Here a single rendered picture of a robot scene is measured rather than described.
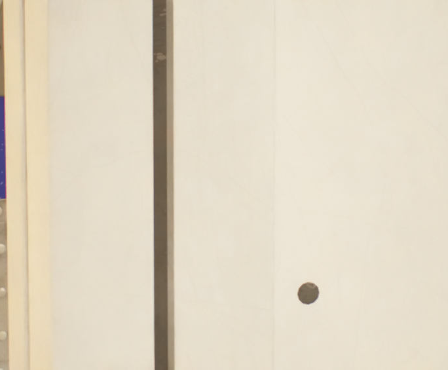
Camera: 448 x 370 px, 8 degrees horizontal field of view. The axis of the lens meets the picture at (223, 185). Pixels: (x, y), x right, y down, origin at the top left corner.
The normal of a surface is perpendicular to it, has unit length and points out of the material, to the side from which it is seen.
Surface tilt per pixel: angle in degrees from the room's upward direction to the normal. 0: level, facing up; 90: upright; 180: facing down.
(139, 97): 90
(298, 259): 90
